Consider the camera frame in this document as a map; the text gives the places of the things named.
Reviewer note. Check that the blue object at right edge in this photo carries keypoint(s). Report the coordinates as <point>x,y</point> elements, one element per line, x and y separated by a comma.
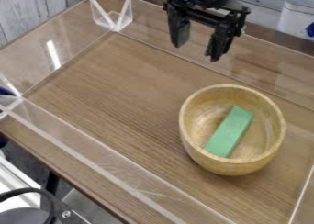
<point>310,30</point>

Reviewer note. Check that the green rectangular block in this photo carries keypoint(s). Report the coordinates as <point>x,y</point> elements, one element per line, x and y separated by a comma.
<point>229,132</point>

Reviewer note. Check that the white cylindrical container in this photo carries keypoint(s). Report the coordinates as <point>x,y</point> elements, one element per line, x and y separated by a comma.
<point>296,17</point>

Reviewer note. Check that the blue object at left edge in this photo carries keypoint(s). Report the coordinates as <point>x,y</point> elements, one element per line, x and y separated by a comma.
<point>4,91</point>

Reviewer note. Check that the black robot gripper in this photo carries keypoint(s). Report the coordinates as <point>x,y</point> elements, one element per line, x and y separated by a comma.
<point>210,12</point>

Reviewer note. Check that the blue object at edge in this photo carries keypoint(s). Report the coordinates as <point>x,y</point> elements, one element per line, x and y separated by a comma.
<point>4,91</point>
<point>310,30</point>

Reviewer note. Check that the brown wooden bowl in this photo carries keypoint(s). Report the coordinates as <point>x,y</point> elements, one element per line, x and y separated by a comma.
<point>202,113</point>

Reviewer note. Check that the black table leg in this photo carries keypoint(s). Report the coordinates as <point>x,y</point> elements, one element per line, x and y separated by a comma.
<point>52,183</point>

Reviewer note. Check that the clear acrylic front barrier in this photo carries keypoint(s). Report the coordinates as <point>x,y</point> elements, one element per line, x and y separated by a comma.
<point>138,196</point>

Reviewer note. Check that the clear acrylic corner bracket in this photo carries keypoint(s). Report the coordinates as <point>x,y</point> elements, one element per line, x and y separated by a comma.
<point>114,21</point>

